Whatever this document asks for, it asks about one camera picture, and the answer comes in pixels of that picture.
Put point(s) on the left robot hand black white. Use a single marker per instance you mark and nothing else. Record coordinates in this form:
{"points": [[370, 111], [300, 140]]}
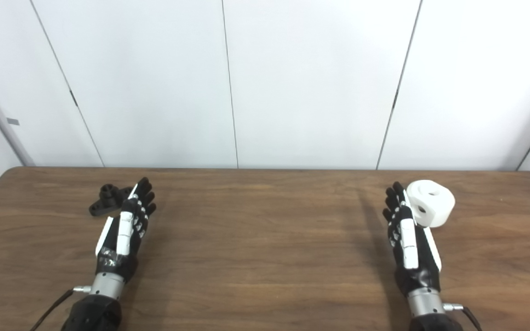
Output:
{"points": [[124, 234]]}

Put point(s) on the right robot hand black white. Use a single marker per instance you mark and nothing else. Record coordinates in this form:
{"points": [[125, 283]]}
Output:
{"points": [[410, 243]]}

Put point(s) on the black plastic holder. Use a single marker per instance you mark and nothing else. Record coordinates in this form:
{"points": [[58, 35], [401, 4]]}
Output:
{"points": [[101, 207]]}

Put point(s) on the round white plastic piece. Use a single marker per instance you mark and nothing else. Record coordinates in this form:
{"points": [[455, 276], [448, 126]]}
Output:
{"points": [[437, 202]]}

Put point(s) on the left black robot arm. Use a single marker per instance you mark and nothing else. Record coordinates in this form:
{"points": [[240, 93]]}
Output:
{"points": [[92, 315]]}

